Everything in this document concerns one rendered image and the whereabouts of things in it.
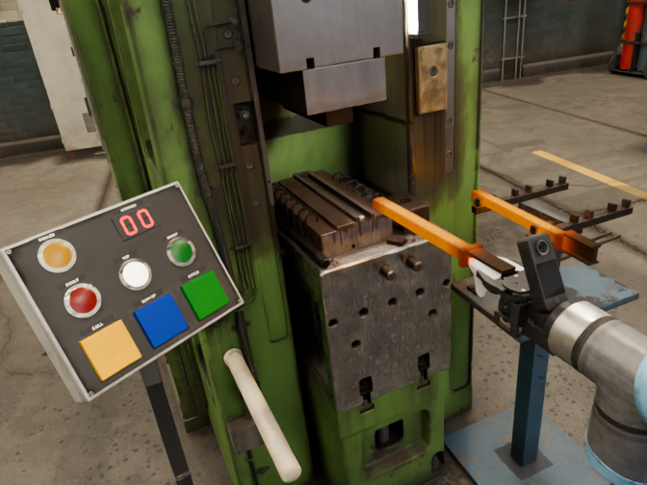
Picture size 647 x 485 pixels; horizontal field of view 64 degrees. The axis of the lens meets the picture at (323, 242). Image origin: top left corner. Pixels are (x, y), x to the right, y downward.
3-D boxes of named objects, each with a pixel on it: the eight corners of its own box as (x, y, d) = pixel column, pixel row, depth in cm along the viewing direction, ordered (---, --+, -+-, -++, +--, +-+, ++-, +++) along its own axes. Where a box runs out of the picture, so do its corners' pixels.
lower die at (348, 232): (392, 238, 135) (391, 208, 131) (323, 259, 128) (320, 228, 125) (324, 191, 170) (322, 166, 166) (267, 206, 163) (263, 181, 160)
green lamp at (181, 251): (197, 261, 100) (193, 241, 98) (173, 268, 99) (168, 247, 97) (194, 255, 103) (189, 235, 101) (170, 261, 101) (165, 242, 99)
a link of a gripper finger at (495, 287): (469, 279, 87) (508, 304, 80) (470, 271, 86) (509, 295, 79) (490, 271, 89) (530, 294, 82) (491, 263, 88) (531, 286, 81)
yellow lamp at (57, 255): (76, 267, 87) (67, 243, 85) (46, 274, 85) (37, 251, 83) (76, 259, 89) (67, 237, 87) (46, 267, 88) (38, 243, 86)
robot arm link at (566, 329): (576, 327, 69) (627, 305, 72) (547, 309, 73) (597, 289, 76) (566, 379, 73) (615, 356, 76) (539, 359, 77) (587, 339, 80)
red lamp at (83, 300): (101, 311, 87) (94, 289, 85) (72, 319, 86) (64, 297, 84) (100, 302, 90) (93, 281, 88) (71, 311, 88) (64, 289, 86)
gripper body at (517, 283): (488, 319, 87) (544, 362, 77) (492, 275, 83) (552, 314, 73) (524, 306, 89) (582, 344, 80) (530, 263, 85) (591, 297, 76)
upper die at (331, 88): (386, 99, 119) (384, 56, 115) (307, 115, 113) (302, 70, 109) (313, 80, 154) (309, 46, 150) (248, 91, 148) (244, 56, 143)
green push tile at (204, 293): (230, 302, 103) (212, 269, 103) (200, 320, 98) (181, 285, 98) (226, 303, 104) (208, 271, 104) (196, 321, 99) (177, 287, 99)
